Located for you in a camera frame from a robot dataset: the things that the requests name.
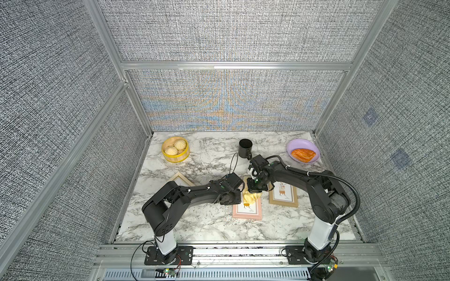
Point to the black mug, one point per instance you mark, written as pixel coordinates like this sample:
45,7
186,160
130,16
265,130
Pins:
245,148

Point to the pink picture frame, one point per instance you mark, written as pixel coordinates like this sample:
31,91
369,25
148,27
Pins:
245,211

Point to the yellow microfibre cloth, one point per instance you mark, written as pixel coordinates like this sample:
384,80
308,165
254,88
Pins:
250,198

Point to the right steamed bun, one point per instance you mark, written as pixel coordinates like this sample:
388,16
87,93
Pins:
180,144

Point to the purple bowl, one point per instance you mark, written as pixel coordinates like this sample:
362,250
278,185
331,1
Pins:
303,143

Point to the yellow bamboo steamer basket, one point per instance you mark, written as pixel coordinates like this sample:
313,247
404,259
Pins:
181,156

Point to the steamed bun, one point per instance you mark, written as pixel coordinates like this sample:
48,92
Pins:
171,151
180,144

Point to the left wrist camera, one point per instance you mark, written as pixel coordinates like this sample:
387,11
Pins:
233,182

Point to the wooden picture frame deer print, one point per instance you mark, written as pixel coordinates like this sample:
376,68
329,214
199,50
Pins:
283,194

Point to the left steamed bun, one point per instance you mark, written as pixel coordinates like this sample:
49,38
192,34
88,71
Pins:
171,151

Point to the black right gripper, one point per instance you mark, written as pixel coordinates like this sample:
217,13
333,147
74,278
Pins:
251,188

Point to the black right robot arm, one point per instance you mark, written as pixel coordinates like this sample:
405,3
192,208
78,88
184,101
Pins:
333,200

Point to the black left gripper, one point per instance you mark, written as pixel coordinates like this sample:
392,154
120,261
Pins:
238,199

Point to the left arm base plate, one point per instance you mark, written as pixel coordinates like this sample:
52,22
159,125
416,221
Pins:
181,255

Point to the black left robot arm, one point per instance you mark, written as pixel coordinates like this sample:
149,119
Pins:
166,207

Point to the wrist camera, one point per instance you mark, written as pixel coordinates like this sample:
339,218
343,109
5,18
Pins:
233,182
258,163

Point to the light wood picture frame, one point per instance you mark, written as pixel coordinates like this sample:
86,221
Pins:
181,180

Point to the orange food in bowl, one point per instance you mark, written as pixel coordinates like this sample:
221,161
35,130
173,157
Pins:
303,155

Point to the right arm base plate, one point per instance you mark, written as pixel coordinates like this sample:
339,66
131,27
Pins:
296,256

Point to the aluminium front rail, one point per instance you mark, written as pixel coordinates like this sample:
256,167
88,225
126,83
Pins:
240,261

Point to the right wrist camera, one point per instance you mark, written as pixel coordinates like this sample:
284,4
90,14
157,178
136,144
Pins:
258,163

